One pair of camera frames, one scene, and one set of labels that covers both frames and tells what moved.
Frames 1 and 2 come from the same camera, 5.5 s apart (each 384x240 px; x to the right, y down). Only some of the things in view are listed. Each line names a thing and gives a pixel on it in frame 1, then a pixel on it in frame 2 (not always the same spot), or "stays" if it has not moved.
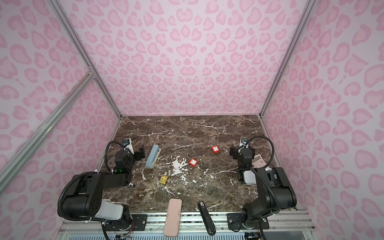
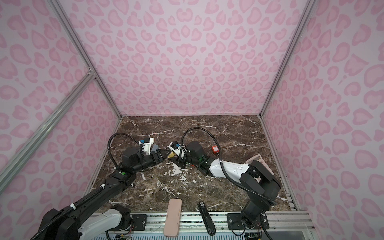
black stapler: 207,219 stays
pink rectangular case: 173,218 stays
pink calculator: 257,161 stays
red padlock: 215,149 stays
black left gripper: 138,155 → 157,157
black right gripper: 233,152 → 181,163
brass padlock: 163,179 → 171,155
